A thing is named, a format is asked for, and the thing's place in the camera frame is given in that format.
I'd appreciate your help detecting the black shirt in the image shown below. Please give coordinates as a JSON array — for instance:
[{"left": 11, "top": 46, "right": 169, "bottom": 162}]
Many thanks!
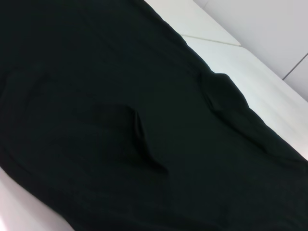
[{"left": 0, "top": 0, "right": 308, "bottom": 231}]

